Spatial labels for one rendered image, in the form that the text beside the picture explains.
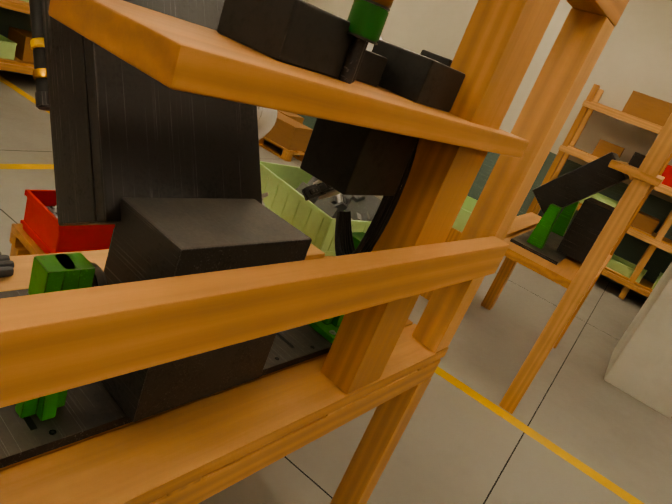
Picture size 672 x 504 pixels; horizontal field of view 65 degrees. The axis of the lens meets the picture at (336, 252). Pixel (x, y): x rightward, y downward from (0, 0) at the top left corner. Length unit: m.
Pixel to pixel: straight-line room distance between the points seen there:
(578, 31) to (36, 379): 1.32
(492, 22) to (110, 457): 0.99
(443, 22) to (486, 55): 7.72
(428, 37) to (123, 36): 8.33
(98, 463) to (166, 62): 0.66
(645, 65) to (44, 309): 7.80
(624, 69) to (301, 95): 7.54
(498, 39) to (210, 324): 0.71
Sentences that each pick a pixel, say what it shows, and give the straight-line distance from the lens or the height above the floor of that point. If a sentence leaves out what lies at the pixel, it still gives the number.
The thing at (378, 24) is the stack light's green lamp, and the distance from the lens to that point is 0.77.
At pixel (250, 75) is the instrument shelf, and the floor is 1.53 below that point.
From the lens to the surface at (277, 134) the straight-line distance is 7.02.
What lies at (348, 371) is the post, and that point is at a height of 0.93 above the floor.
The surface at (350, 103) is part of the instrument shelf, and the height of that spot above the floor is 1.53.
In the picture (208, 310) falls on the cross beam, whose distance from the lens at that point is 0.65.
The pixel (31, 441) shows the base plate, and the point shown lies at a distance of 0.97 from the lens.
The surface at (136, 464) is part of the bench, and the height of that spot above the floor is 0.88.
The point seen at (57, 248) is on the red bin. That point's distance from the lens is 1.60.
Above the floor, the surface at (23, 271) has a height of 0.90.
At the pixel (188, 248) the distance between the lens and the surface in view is 0.82.
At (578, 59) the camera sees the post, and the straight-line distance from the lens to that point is 1.47.
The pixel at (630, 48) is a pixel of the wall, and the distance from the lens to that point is 8.10.
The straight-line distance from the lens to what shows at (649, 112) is 7.44.
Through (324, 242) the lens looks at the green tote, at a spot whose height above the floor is 0.85.
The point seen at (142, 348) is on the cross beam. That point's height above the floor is 1.22.
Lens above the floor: 1.59
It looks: 21 degrees down
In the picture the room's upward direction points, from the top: 22 degrees clockwise
